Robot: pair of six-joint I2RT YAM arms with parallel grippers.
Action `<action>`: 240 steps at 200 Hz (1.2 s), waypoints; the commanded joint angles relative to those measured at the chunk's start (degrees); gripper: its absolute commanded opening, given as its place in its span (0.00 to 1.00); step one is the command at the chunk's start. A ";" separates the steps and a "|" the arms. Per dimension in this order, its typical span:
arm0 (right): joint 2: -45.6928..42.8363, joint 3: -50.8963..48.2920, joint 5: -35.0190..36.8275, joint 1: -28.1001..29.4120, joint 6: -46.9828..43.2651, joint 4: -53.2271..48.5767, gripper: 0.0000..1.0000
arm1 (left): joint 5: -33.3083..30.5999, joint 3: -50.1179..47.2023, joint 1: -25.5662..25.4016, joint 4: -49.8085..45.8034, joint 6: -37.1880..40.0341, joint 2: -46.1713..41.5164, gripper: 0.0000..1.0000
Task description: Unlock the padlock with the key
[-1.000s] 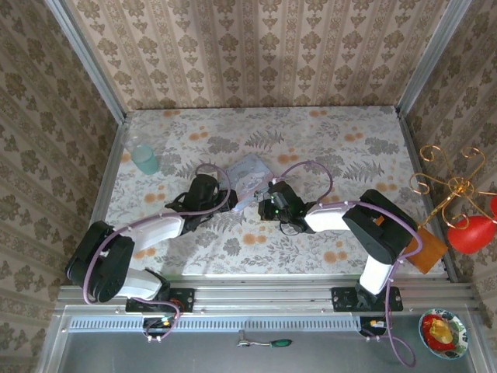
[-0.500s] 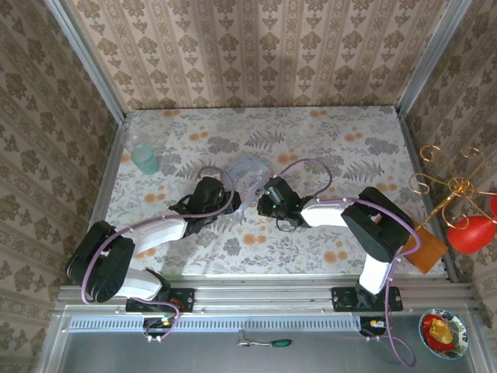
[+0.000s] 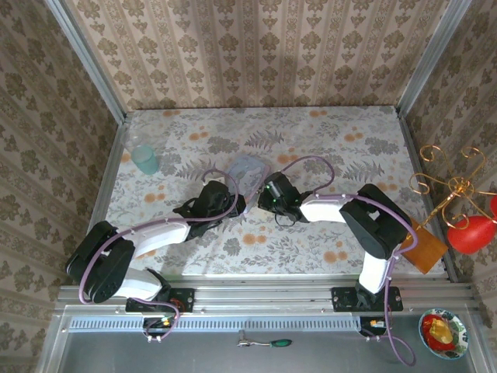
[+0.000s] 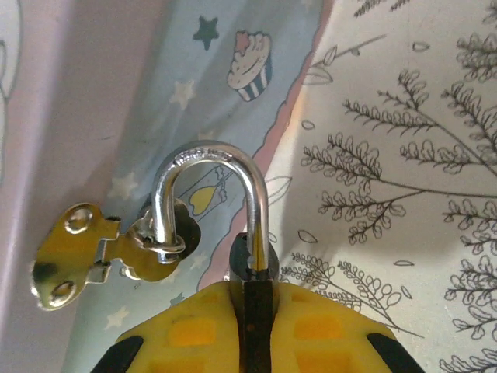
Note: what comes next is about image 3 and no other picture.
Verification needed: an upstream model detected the clear pouch with purple trim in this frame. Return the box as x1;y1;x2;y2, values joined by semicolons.
226;154;272;218

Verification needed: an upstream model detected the floral patterned tablecloth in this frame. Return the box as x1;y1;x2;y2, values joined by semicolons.
92;105;446;277

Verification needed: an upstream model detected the teal translucent plastic cup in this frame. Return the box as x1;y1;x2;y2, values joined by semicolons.
121;130;161;176

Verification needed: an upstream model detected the brown wooden block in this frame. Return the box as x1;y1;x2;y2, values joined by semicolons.
399;219;447;275

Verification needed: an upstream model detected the grey metal tray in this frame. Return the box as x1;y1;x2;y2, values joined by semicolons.
34;305;497;373

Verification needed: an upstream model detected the red heart-shaped ornament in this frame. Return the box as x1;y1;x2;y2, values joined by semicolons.
446;195;497;256

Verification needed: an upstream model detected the red toy fruit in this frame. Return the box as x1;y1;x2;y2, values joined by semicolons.
422;314;454;347

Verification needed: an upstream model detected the yellow toy fruit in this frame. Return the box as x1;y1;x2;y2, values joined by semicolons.
429;320;455;345

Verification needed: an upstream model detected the patterned ceramic bowl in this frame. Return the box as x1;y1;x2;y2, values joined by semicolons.
418;309;470;361

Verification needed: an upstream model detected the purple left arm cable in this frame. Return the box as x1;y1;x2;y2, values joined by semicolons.
78;169;240;343

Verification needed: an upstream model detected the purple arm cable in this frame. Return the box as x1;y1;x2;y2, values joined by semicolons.
281;155;419;367
78;169;240;343

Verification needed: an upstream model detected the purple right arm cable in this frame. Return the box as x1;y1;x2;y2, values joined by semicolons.
281;155;419;367

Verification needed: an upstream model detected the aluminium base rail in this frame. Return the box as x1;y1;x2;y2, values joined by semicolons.
56;274;481;314

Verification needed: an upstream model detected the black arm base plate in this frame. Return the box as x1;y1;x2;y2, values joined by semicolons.
332;286;404;313
126;287;195;314

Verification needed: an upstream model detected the aluminium side rail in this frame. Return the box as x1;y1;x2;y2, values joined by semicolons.
395;112;459;283
73;120;127;284

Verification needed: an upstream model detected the grey slotted cable duct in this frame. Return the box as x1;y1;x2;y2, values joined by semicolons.
68;316;361;332

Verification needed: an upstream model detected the green-handled screwdriver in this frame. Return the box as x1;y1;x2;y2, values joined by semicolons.
237;329;293;349

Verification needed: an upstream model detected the gold wire stand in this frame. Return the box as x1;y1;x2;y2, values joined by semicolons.
409;145;497;231

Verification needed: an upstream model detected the aluminium frame post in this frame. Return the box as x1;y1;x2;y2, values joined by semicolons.
44;0;127;124
394;0;473;117

